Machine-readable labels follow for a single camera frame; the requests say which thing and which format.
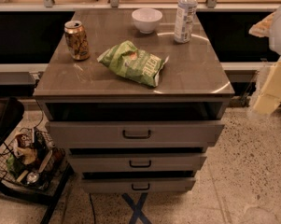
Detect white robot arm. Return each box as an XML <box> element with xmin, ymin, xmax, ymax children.
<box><xmin>249</xmin><ymin>6</ymin><xmax>281</xmax><ymax>116</ymax></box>

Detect grey drawer cabinet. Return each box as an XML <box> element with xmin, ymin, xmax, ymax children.
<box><xmin>34</xmin><ymin>8</ymin><xmax>233</xmax><ymax>181</ymax></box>

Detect grey top drawer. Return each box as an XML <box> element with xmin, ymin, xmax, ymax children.
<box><xmin>46</xmin><ymin>120</ymin><xmax>224</xmax><ymax>148</ymax></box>

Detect clear plastic water bottle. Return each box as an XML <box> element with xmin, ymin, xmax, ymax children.
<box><xmin>174</xmin><ymin>0</ymin><xmax>198</xmax><ymax>44</ymax></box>

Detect green chip bag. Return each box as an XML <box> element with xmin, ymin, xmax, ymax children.
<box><xmin>97</xmin><ymin>40</ymin><xmax>169</xmax><ymax>88</ymax></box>

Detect white bowl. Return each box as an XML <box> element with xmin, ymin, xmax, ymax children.
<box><xmin>132</xmin><ymin>8</ymin><xmax>162</xmax><ymax>34</ymax></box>

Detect blue tape cross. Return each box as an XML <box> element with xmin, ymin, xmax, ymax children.
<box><xmin>122</xmin><ymin>193</ymin><xmax>152</xmax><ymax>224</ymax></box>

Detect gold soda can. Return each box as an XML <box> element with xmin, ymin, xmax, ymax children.
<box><xmin>64</xmin><ymin>21</ymin><xmax>90</xmax><ymax>61</ymax></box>

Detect black cable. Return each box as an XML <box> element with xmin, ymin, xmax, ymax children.
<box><xmin>89</xmin><ymin>193</ymin><xmax>97</xmax><ymax>224</ymax></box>

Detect black wire basket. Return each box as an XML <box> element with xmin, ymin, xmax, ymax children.
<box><xmin>0</xmin><ymin>128</ymin><xmax>64</xmax><ymax>190</ymax></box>

